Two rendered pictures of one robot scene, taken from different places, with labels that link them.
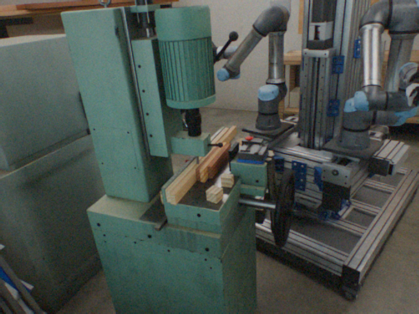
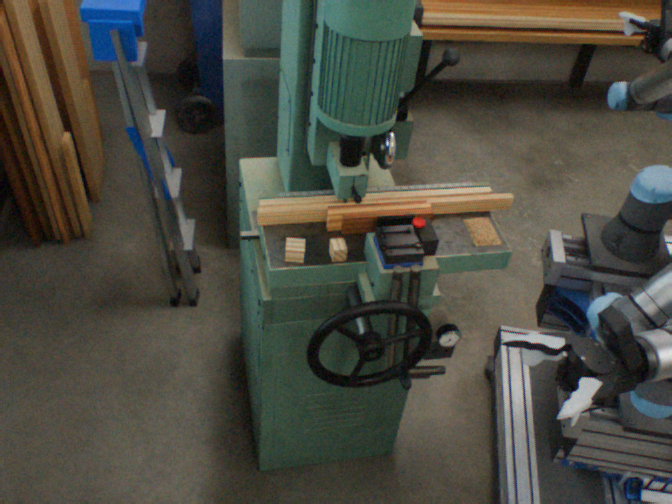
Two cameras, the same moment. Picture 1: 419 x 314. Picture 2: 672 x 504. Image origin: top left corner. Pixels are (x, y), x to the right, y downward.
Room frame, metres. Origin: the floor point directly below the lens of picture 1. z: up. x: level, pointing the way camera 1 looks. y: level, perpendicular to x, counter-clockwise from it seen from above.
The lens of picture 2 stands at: (0.27, -0.94, 2.00)
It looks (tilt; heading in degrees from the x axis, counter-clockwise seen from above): 43 degrees down; 49
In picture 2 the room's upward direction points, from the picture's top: 7 degrees clockwise
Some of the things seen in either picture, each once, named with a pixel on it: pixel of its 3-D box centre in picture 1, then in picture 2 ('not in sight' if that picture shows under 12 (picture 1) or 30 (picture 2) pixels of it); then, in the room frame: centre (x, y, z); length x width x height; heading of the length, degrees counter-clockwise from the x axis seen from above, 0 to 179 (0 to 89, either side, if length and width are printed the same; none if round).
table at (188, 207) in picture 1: (232, 174); (387, 253); (1.18, -0.09, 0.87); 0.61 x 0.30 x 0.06; 155
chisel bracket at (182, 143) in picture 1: (191, 144); (347, 171); (1.15, 0.06, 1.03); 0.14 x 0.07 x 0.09; 65
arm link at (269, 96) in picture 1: (268, 98); (655, 196); (1.82, -0.37, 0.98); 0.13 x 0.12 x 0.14; 150
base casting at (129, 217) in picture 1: (176, 200); (328, 228); (1.19, 0.16, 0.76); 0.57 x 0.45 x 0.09; 65
